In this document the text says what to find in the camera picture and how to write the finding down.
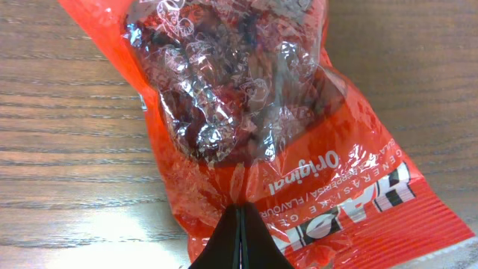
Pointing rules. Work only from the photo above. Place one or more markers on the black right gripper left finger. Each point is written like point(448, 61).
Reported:
point(223, 248)

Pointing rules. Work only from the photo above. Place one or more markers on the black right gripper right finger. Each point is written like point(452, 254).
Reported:
point(258, 249)

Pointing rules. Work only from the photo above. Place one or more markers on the red Hacks candy bag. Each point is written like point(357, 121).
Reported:
point(242, 104)

